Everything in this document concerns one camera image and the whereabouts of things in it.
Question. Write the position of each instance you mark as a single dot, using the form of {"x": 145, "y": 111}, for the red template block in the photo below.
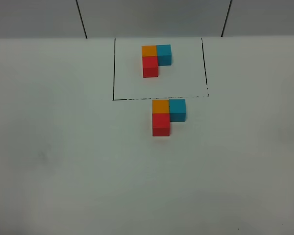
{"x": 150, "y": 66}

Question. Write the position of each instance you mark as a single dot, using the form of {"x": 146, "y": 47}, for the orange template block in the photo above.
{"x": 148, "y": 51}

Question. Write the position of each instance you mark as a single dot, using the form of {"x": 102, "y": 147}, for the blue template block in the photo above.
{"x": 164, "y": 55}

